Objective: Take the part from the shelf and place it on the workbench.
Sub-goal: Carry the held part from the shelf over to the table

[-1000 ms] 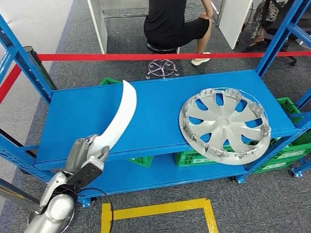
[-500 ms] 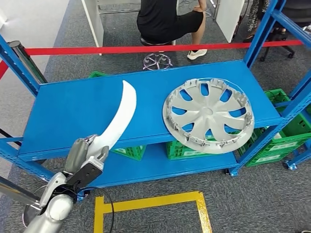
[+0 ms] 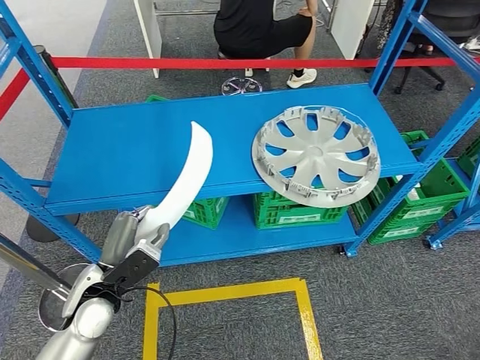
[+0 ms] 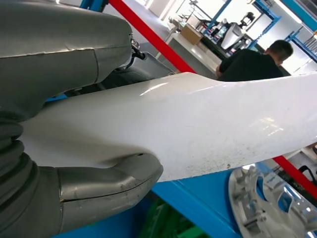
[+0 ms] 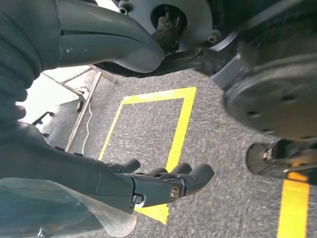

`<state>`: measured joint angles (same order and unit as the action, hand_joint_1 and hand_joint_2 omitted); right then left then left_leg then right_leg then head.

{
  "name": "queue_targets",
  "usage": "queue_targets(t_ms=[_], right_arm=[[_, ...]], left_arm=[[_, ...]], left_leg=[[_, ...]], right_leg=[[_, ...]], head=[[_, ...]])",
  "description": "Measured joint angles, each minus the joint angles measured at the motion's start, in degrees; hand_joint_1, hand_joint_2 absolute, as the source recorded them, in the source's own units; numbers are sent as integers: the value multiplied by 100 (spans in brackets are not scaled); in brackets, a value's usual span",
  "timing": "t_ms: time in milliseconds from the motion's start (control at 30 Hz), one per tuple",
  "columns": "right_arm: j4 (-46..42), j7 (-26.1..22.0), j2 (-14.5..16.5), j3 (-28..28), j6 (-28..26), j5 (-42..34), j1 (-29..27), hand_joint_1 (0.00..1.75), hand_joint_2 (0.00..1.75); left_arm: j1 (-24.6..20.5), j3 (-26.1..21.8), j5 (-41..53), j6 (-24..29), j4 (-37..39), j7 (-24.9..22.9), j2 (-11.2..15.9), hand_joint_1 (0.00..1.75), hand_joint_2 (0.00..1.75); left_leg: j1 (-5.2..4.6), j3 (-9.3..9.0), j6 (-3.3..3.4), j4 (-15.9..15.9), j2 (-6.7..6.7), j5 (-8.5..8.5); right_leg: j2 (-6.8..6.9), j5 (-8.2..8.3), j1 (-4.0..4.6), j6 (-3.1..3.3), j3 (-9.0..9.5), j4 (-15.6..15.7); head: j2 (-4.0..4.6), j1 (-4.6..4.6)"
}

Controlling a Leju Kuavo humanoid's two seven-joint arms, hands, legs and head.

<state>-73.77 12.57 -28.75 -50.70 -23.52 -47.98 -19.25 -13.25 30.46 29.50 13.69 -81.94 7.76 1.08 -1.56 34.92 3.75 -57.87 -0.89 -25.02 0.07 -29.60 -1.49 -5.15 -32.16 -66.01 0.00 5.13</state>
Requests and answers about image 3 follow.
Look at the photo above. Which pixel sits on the black office chair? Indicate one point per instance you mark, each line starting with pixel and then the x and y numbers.
pixel 450 20

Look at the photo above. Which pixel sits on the green plastic crate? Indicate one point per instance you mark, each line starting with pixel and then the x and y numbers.
pixel 155 98
pixel 292 208
pixel 431 184
pixel 470 159
pixel 401 232
pixel 206 211

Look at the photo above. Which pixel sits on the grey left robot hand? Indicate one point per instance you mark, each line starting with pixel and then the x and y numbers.
pixel 118 238

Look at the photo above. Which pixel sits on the black stool chrome base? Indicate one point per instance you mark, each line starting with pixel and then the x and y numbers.
pixel 240 85

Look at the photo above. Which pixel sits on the blue wheeled rack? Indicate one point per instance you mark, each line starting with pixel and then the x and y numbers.
pixel 469 218

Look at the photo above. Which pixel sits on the white desk panel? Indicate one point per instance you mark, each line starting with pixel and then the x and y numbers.
pixel 350 25

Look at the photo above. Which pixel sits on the black stanchion post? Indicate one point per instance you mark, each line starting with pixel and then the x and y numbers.
pixel 56 75

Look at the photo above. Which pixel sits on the yellow floor tape square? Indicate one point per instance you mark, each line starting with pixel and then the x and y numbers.
pixel 225 293

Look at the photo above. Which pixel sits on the silver wheel cover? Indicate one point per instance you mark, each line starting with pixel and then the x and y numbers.
pixel 315 154

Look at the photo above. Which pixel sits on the red barrier belt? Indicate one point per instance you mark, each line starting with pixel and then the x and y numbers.
pixel 187 63
pixel 13 94

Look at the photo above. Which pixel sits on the white curved plastic part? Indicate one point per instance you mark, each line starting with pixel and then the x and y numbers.
pixel 191 174

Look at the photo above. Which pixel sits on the seated person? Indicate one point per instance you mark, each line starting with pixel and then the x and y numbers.
pixel 247 25
pixel 388 25

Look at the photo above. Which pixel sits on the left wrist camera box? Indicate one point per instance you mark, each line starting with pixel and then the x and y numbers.
pixel 131 268

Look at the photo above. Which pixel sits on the blue metal shelf rack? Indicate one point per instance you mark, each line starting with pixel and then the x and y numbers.
pixel 112 149

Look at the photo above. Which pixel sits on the white desk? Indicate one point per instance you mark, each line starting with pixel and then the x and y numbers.
pixel 148 35

